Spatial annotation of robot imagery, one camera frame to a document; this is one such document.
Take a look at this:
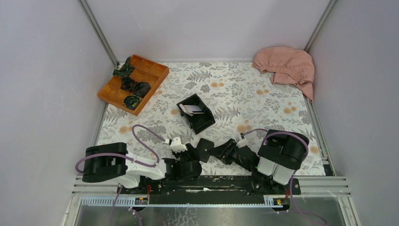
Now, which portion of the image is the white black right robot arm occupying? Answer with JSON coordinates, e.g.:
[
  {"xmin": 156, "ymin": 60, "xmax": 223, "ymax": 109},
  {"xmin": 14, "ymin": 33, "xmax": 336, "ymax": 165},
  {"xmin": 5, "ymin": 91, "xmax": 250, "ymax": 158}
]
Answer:
[{"xmin": 210, "ymin": 129, "xmax": 309, "ymax": 194}]

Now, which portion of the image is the black rolled sock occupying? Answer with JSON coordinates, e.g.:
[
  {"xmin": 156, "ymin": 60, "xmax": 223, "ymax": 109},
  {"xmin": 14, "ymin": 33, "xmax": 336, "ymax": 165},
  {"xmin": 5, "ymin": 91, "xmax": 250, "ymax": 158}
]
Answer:
[{"xmin": 131, "ymin": 82, "xmax": 151, "ymax": 98}]

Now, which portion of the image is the white card stack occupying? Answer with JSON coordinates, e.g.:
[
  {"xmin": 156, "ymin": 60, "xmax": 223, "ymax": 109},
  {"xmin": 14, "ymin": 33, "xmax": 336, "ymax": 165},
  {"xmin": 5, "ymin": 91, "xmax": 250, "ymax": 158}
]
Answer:
[{"xmin": 179, "ymin": 104, "xmax": 204, "ymax": 116}]

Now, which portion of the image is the dark patterned rolled sock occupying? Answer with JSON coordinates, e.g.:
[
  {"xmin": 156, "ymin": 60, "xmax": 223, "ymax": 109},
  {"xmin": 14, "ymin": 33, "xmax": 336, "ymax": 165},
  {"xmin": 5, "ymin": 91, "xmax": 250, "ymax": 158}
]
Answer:
[{"xmin": 112, "ymin": 56, "xmax": 136, "ymax": 78}]

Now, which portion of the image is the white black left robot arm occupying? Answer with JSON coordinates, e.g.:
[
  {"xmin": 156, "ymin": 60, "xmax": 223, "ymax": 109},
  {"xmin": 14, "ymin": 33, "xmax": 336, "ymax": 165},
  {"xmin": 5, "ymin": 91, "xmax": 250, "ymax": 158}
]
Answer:
[{"xmin": 75, "ymin": 142, "xmax": 202, "ymax": 194}]

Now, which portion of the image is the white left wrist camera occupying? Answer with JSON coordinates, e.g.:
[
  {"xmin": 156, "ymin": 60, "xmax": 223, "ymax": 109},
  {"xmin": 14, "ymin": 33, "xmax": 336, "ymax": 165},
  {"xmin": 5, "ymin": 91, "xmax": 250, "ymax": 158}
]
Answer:
[{"xmin": 165, "ymin": 137, "xmax": 187, "ymax": 153}]

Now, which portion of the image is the floral table mat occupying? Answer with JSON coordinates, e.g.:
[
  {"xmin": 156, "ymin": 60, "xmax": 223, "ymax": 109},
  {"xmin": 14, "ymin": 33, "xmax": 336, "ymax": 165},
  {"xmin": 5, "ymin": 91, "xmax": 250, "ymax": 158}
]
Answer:
[{"xmin": 97, "ymin": 63, "xmax": 325, "ymax": 176}]

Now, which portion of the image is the black leather card holder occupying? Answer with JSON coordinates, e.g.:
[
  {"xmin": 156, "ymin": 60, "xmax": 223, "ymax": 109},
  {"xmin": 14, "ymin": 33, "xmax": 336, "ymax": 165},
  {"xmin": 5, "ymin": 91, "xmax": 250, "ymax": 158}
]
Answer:
[{"xmin": 195, "ymin": 138, "xmax": 215, "ymax": 163}]

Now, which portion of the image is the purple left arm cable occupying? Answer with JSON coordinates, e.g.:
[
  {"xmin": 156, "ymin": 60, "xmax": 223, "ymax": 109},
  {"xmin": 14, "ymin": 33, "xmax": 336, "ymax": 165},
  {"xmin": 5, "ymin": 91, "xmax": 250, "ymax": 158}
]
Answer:
[{"xmin": 75, "ymin": 124, "xmax": 169, "ymax": 226}]

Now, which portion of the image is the orange compartment tray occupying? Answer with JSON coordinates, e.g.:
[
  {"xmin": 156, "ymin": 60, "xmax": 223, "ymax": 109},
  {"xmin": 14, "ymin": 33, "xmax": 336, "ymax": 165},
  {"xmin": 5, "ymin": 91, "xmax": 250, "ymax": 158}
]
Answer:
[{"xmin": 97, "ymin": 55, "xmax": 169, "ymax": 116}]

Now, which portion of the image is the pink cloth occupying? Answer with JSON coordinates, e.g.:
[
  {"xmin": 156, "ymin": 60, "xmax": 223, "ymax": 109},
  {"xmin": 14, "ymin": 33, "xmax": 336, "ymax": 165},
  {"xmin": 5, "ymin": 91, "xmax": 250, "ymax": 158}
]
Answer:
[{"xmin": 253, "ymin": 47, "xmax": 315, "ymax": 102}]

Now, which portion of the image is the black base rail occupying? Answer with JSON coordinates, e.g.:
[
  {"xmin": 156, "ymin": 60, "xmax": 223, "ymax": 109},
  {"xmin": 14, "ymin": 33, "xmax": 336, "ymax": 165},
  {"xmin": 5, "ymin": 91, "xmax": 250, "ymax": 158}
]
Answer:
[{"xmin": 121, "ymin": 175, "xmax": 301, "ymax": 205}]

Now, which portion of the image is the black plastic card box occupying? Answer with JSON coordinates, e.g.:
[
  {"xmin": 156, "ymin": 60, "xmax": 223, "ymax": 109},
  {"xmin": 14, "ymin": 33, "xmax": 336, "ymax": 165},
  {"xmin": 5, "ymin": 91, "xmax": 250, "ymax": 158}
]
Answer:
[{"xmin": 176, "ymin": 94, "xmax": 215, "ymax": 135}]

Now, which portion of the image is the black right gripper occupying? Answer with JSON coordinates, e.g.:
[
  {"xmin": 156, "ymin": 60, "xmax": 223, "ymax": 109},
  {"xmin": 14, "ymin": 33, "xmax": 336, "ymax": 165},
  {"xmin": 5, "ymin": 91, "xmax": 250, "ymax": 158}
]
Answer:
[{"xmin": 209, "ymin": 138, "xmax": 253, "ymax": 172}]

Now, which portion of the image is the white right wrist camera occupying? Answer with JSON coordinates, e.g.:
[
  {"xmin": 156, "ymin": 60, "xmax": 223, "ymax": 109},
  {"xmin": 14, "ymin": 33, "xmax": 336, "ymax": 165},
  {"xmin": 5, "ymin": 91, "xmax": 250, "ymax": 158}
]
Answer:
[{"xmin": 236, "ymin": 133, "xmax": 248, "ymax": 148}]

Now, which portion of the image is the green patterned rolled sock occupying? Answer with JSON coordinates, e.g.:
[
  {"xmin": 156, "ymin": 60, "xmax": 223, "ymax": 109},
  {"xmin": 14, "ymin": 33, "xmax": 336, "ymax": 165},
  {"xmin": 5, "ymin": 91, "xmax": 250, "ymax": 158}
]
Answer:
[{"xmin": 123, "ymin": 94, "xmax": 143, "ymax": 110}]

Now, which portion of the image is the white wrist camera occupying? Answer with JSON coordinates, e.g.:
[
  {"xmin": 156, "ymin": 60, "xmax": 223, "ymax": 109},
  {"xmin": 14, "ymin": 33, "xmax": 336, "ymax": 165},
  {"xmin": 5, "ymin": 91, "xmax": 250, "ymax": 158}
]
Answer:
[
  {"xmin": 236, "ymin": 133, "xmax": 248, "ymax": 148},
  {"xmin": 165, "ymin": 137, "xmax": 187, "ymax": 153}
]

